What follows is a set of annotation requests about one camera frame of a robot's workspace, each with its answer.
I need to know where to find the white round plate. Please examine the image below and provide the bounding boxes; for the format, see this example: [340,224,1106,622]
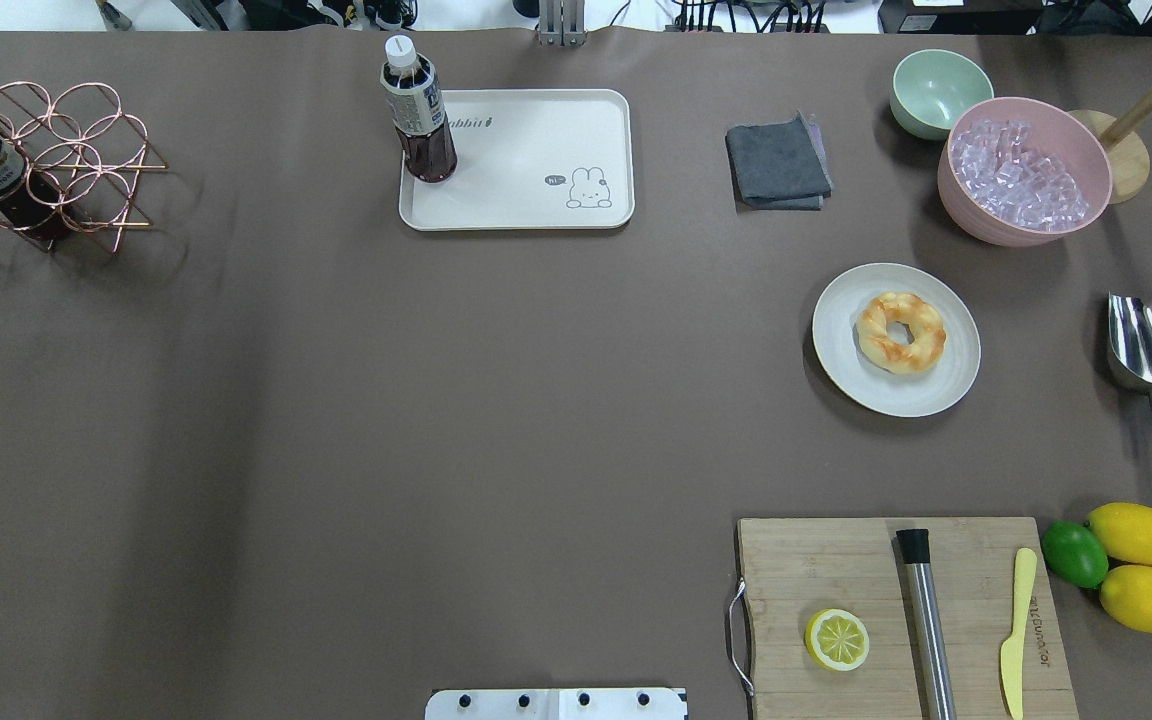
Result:
[812,263,980,418]

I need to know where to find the glazed donut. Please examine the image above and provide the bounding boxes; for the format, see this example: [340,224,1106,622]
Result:
[855,291,948,376]

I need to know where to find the cream rabbit tray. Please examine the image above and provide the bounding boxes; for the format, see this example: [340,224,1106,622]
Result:
[397,88,636,232]

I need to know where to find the tea bottle on tray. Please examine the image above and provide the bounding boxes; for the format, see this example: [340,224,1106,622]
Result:
[380,35,458,183]

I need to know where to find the grey folded cloth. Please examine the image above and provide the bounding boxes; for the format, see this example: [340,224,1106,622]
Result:
[723,113,835,211]

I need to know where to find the bamboo cutting board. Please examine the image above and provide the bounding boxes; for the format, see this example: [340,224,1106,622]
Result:
[737,518,1039,719]

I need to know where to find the lemon half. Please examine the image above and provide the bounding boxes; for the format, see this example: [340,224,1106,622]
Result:
[804,609,870,673]

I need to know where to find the mint green bowl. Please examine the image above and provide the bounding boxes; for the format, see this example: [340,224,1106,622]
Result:
[890,50,995,141]

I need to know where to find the clear ice cubes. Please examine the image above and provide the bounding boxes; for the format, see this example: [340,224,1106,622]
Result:
[948,119,1091,232]

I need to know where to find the pink bowl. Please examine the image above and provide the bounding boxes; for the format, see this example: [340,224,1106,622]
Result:
[937,97,1112,247]

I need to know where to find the steel muddler black tip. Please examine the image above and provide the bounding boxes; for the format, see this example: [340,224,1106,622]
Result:
[895,528,957,719]

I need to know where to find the yellow plastic knife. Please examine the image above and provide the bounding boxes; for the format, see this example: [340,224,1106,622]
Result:
[998,547,1037,719]

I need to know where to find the green lime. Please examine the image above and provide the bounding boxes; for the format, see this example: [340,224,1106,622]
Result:
[1039,520,1111,591]

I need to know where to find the upper yellow lemon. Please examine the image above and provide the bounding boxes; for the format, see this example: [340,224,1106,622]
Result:
[1084,502,1152,566]

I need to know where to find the yellow lemon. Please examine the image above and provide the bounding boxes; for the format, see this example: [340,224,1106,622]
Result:
[1100,564,1152,632]
[1084,502,1152,566]

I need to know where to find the wooden stand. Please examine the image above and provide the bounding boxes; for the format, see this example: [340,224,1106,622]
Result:
[1071,88,1152,204]

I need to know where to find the lower yellow lemon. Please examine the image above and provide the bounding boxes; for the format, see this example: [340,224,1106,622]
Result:
[1100,564,1152,632]

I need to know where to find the aluminium camera post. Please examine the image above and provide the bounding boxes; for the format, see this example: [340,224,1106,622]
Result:
[536,0,588,47]

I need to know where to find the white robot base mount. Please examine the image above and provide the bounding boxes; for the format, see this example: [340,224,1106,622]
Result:
[424,687,689,719]

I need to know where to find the copper wire bottle rack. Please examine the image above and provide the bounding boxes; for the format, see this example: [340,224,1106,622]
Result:
[0,79,169,255]

